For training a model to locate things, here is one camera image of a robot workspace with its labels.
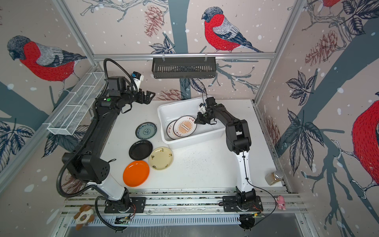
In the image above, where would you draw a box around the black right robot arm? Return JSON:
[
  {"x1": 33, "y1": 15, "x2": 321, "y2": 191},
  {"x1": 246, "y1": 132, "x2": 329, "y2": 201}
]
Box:
[{"x1": 195, "y1": 97, "x2": 257, "y2": 210}]

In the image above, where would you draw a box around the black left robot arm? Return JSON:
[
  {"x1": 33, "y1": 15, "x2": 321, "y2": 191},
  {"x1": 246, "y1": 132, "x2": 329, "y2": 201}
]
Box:
[{"x1": 56, "y1": 90, "x2": 156, "y2": 201}]

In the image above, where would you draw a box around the white plastic bin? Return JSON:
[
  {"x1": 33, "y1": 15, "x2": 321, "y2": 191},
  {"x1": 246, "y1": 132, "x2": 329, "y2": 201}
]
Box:
[{"x1": 158, "y1": 98, "x2": 225, "y2": 149}]

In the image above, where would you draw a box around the teal patterned plate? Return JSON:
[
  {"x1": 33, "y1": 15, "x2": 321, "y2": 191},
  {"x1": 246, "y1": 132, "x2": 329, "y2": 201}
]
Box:
[{"x1": 135, "y1": 122, "x2": 157, "y2": 140}]

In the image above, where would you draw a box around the black plate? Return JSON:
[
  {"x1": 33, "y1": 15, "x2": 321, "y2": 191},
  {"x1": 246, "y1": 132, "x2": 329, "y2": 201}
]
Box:
[{"x1": 129, "y1": 140, "x2": 153, "y2": 161}]

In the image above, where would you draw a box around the cream yellow plate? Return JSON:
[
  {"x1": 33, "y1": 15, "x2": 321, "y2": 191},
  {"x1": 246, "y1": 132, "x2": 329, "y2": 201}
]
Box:
[{"x1": 148, "y1": 147, "x2": 174, "y2": 170}]

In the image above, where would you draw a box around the small glass jar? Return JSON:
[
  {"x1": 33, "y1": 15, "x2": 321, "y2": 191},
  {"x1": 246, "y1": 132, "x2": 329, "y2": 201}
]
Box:
[{"x1": 265, "y1": 170, "x2": 284, "y2": 186}]

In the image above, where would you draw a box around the pink plush toy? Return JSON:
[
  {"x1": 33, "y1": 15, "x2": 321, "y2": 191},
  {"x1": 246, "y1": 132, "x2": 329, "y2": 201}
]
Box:
[{"x1": 276, "y1": 196, "x2": 286, "y2": 210}]

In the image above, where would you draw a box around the brown white plush toy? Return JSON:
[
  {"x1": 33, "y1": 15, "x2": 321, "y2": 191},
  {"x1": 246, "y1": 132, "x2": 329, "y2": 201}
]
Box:
[{"x1": 74, "y1": 204, "x2": 95, "y2": 231}]

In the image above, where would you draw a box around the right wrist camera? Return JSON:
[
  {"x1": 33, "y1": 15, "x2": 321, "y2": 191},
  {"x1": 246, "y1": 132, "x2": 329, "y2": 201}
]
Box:
[{"x1": 199, "y1": 104, "x2": 206, "y2": 114}]

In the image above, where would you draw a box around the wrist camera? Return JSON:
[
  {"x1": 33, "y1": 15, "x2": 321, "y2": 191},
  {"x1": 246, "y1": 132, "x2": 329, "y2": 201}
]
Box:
[
  {"x1": 199, "y1": 104, "x2": 206, "y2": 114},
  {"x1": 131, "y1": 72, "x2": 144, "y2": 91}
]

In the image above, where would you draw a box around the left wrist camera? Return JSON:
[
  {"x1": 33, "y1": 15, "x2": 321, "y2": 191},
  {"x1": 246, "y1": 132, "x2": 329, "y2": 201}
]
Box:
[{"x1": 131, "y1": 72, "x2": 144, "y2": 91}]

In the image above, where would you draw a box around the black hanging wire basket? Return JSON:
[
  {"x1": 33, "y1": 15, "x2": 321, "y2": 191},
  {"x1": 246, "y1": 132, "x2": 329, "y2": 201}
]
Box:
[{"x1": 152, "y1": 57, "x2": 217, "y2": 79}]

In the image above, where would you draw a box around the aluminium horizontal rail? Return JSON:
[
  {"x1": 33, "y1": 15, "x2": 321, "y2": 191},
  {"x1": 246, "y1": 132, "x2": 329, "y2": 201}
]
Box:
[{"x1": 92, "y1": 52, "x2": 276, "y2": 62}]

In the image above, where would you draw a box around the white wire mesh shelf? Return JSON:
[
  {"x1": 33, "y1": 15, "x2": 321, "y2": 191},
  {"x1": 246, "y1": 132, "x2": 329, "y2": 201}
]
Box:
[{"x1": 47, "y1": 72, "x2": 105, "y2": 135}]

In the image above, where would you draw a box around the black corrugated cable conduit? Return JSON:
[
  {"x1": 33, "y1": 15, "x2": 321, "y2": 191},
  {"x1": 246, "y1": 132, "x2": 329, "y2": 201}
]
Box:
[{"x1": 56, "y1": 118, "x2": 101, "y2": 199}]

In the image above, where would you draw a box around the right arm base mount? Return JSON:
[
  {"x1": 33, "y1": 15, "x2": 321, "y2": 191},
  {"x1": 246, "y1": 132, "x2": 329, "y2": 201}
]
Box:
[{"x1": 218, "y1": 196, "x2": 264, "y2": 212}]

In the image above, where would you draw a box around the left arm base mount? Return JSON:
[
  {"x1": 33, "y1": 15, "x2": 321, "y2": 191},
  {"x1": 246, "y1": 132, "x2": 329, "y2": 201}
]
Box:
[{"x1": 104, "y1": 197, "x2": 147, "y2": 214}]

